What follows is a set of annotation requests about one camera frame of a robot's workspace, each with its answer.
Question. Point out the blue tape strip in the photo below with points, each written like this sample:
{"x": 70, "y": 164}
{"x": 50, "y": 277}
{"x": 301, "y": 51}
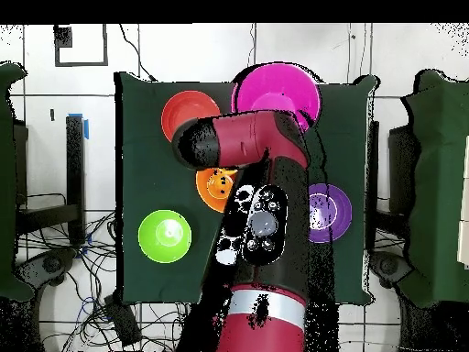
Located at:
{"x": 86, "y": 128}

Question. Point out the black square floor frame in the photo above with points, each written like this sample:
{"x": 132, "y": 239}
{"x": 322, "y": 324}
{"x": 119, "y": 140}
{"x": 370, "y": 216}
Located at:
{"x": 80, "y": 64}

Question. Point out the small black floor object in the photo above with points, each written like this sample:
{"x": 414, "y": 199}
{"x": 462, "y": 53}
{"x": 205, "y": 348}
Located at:
{"x": 52, "y": 114}

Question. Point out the pink plastic bowl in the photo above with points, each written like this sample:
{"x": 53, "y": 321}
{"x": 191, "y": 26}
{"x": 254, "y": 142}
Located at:
{"x": 278, "y": 88}

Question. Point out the orange plastic cup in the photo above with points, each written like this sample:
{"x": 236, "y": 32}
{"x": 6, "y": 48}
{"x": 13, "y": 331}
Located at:
{"x": 216, "y": 187}

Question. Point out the green plastic bowl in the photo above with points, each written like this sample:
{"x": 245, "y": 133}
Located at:
{"x": 165, "y": 236}

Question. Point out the orange plastic bowl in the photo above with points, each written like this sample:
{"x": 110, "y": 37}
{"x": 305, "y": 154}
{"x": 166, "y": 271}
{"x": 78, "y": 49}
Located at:
{"x": 205, "y": 194}

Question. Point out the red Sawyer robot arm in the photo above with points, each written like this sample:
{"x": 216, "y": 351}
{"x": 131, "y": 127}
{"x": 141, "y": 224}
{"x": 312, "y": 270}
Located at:
{"x": 263, "y": 322}

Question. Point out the black metal stand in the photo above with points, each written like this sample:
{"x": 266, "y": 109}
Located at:
{"x": 75, "y": 165}

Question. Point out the white paper sheet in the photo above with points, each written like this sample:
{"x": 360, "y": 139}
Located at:
{"x": 464, "y": 201}

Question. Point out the neighbouring green cloth table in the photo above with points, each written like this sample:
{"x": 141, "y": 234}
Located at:
{"x": 7, "y": 183}
{"x": 439, "y": 183}

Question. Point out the black computer tower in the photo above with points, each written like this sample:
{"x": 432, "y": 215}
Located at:
{"x": 403, "y": 165}

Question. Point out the purple plastic bowl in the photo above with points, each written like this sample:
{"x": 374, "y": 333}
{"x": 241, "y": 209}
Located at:
{"x": 329, "y": 212}

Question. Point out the black rounded floor machine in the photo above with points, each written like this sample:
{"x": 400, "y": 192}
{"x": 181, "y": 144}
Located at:
{"x": 51, "y": 264}
{"x": 388, "y": 266}

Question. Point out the dark green table cloth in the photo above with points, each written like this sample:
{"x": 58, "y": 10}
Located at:
{"x": 157, "y": 176}

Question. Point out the black power adapter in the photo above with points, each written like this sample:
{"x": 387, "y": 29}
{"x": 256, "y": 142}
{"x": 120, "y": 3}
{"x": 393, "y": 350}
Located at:
{"x": 122, "y": 319}

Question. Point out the red plastic bowl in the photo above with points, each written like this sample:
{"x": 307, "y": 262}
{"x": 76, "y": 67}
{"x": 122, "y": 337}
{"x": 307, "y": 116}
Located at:
{"x": 183, "y": 110}

